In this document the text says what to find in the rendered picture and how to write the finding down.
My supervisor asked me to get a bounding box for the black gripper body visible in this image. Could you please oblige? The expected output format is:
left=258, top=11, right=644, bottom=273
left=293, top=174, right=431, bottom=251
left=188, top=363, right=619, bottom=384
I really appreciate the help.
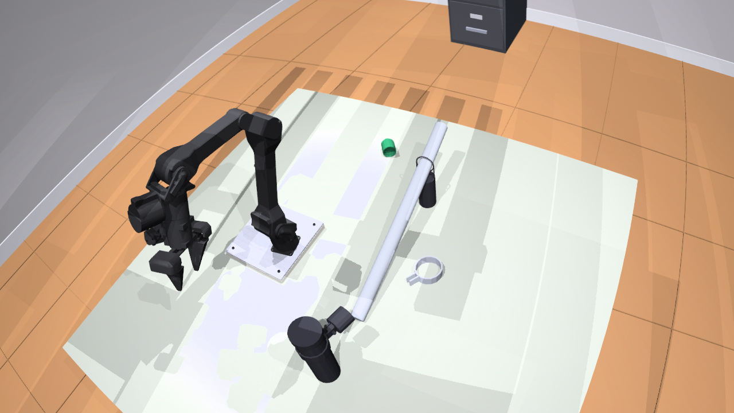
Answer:
left=149, top=214, right=212, bottom=275

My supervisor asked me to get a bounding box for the green cylinder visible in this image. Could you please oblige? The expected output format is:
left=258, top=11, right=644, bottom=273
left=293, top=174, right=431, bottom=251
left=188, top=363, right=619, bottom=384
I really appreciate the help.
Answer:
left=381, top=138, right=396, bottom=157

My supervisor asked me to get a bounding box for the grey metal ring with tab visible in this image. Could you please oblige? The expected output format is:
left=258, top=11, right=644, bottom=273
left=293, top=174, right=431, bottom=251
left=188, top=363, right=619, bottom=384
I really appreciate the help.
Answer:
left=407, top=256, right=443, bottom=286

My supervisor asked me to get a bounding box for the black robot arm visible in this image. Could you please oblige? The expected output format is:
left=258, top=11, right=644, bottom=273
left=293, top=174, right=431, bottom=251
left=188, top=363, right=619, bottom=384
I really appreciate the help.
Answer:
left=127, top=108, right=301, bottom=256

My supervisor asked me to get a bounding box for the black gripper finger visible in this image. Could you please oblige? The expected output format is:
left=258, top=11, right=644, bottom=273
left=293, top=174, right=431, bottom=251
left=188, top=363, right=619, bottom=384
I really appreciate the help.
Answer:
left=167, top=266, right=184, bottom=291
left=188, top=238, right=209, bottom=271

